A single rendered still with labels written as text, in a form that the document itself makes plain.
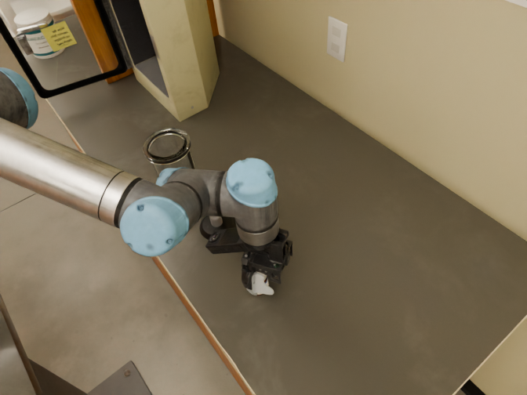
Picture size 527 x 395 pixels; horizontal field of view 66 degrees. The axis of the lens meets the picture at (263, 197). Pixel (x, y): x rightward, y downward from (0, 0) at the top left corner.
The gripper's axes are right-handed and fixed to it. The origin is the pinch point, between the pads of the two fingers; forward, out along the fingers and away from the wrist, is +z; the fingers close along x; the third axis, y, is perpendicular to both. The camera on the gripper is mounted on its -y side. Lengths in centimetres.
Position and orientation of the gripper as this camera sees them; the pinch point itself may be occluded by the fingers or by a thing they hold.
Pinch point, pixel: (257, 278)
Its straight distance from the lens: 90.7
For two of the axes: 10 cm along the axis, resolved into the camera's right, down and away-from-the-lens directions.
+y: 9.2, 2.5, -2.9
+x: 3.8, -7.3, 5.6
